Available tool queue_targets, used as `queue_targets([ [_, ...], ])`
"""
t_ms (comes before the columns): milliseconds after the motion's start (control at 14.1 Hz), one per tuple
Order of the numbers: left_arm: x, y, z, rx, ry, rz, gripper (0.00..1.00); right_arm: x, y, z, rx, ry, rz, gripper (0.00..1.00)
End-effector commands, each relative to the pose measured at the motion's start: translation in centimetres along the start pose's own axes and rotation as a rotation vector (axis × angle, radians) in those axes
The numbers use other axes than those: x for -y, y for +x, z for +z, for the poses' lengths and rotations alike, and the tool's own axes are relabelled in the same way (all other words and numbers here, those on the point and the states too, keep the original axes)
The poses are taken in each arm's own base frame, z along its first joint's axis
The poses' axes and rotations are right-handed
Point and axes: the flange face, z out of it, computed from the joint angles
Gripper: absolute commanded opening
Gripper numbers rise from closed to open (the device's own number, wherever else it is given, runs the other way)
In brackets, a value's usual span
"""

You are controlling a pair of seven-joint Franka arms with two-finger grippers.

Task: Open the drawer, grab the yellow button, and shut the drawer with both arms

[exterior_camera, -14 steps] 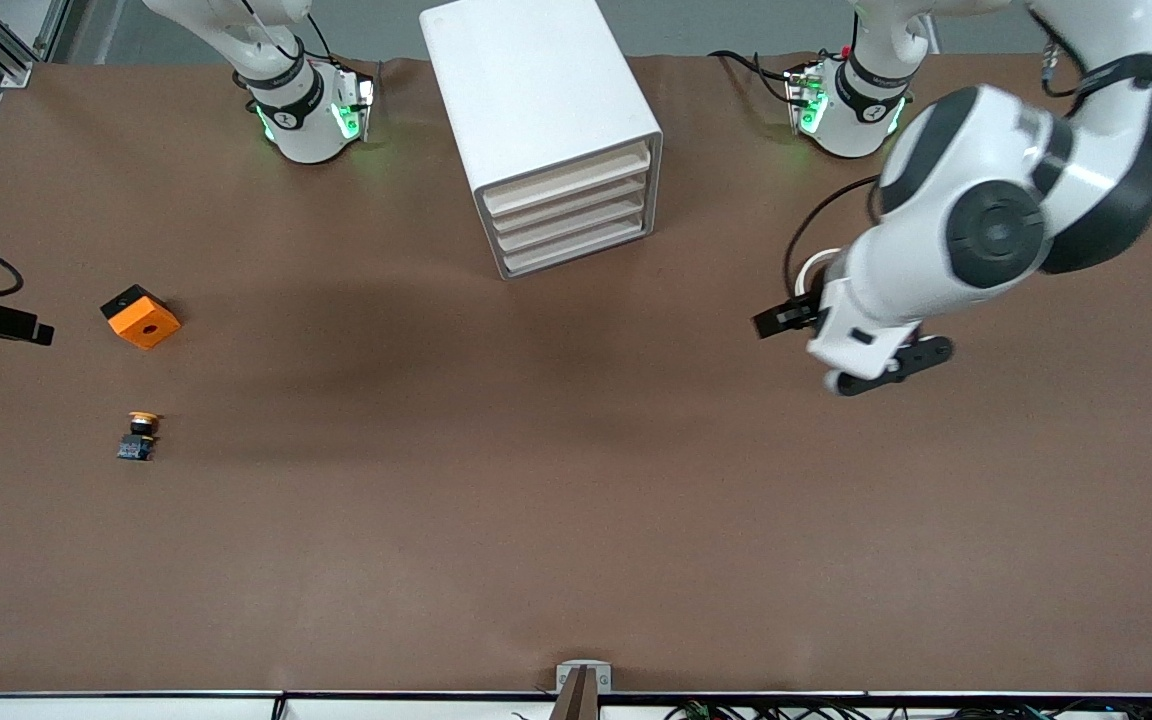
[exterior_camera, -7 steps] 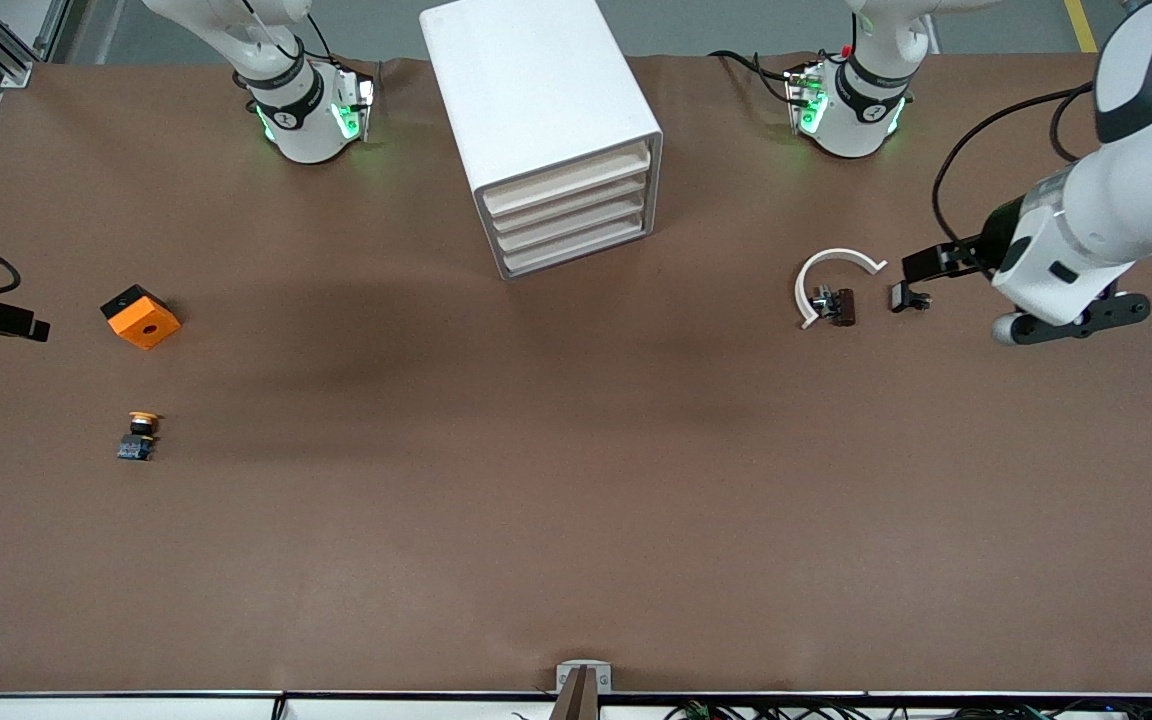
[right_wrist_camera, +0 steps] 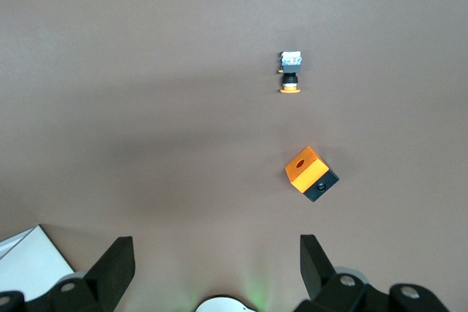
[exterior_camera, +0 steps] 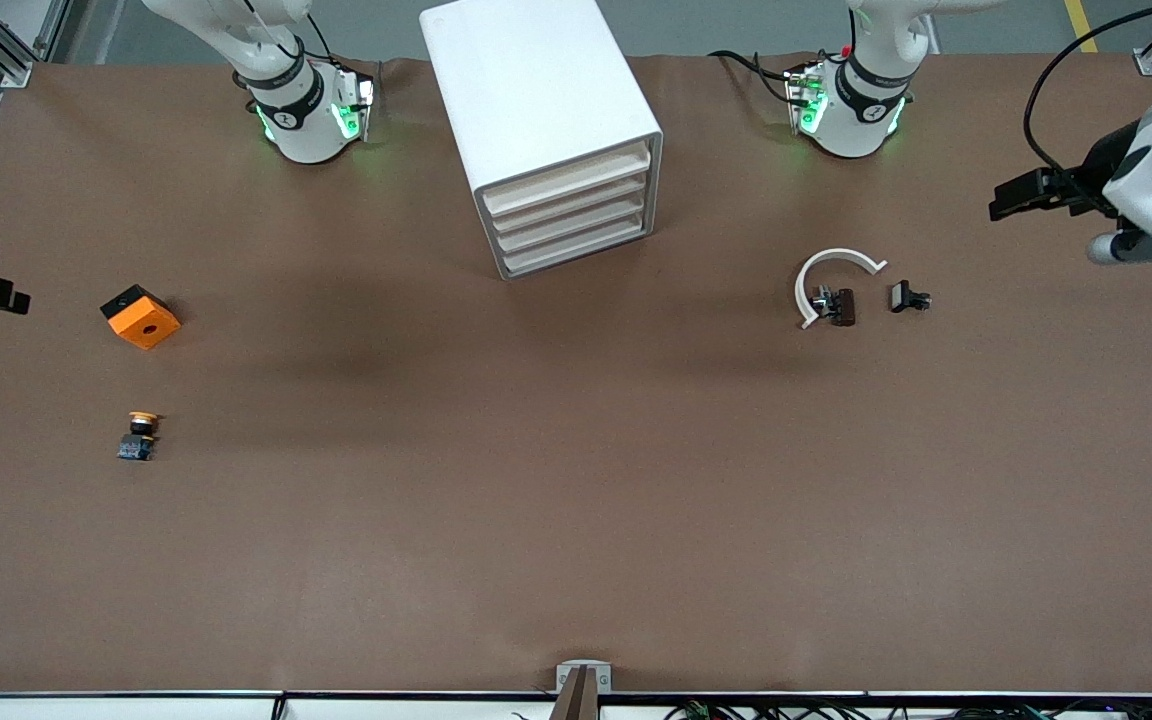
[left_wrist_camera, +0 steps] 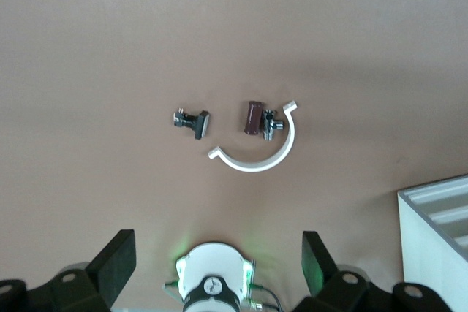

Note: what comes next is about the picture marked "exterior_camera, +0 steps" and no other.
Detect white curved plastic ring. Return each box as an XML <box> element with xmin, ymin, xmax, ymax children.
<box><xmin>796</xmin><ymin>248</ymin><xmax>889</xmax><ymax>331</ymax></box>

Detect orange capped push button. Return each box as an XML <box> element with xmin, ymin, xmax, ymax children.
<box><xmin>117</xmin><ymin>409</ymin><xmax>164</xmax><ymax>464</ymax></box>

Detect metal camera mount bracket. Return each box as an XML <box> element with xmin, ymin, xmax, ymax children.
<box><xmin>549</xmin><ymin>660</ymin><xmax>614</xmax><ymax>720</ymax></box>

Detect brown table cover sheet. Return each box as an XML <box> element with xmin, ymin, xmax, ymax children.
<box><xmin>0</xmin><ymin>55</ymin><xmax>1152</xmax><ymax>696</ymax></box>

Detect black base power cable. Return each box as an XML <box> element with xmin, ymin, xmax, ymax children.
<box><xmin>708</xmin><ymin>50</ymin><xmax>803</xmax><ymax>107</ymax></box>

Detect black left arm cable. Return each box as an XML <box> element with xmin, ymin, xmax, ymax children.
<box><xmin>1024</xmin><ymin>0</ymin><xmax>1152</xmax><ymax>183</ymax></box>

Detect white drawer with button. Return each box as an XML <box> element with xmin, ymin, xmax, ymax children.
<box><xmin>483</xmin><ymin>150</ymin><xmax>652</xmax><ymax>210</ymax></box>

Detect orange and black box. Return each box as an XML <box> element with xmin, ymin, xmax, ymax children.
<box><xmin>100</xmin><ymin>285</ymin><xmax>182</xmax><ymax>351</ymax></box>

